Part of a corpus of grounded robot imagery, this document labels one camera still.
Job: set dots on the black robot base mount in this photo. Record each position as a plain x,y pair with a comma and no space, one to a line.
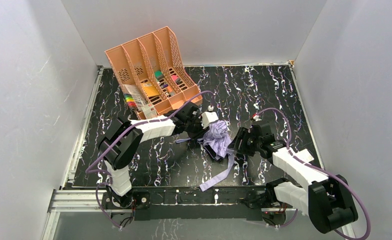
199,202

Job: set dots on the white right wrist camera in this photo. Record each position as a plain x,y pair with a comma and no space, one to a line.
256,118

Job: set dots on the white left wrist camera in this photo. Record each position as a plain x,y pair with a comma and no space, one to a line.
208,117

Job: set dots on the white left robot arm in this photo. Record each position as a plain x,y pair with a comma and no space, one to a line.
126,136

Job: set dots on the small white red box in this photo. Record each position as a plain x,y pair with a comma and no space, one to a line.
149,111

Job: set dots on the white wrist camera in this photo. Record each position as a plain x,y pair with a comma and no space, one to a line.
256,118
208,117

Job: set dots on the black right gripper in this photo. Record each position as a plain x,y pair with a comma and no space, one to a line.
242,143

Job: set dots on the lavender folding umbrella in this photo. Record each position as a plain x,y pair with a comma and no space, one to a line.
215,140

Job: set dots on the orange plastic desk organizer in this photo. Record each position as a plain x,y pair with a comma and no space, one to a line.
135,62

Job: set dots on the colourful marker pen pack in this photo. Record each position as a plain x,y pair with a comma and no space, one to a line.
132,102

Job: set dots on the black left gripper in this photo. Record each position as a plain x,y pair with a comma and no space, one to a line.
198,126

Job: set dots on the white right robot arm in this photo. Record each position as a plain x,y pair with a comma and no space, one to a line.
324,199

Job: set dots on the white yellow card box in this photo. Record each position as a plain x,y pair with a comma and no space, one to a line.
305,156

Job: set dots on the yellow sticky note pad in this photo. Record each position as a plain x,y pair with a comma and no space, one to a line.
149,89

